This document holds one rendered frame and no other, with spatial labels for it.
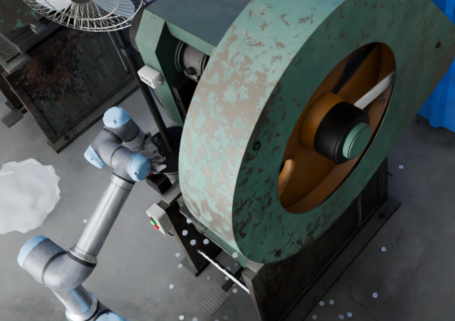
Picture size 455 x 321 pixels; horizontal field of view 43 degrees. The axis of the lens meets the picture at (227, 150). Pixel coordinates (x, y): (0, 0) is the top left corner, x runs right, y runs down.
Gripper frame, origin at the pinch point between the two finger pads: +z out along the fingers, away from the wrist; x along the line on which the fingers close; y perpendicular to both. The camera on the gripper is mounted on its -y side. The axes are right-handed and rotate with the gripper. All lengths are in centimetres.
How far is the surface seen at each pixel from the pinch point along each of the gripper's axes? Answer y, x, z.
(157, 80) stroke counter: 19.6, 3.9, -38.2
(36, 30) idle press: -66, 123, 10
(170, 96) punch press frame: 19.9, 4.5, -28.7
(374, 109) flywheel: 79, -15, -12
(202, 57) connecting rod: 37, -2, -45
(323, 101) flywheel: 66, -28, -40
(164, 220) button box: -11.8, -2.0, 30.2
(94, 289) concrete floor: -74, 3, 79
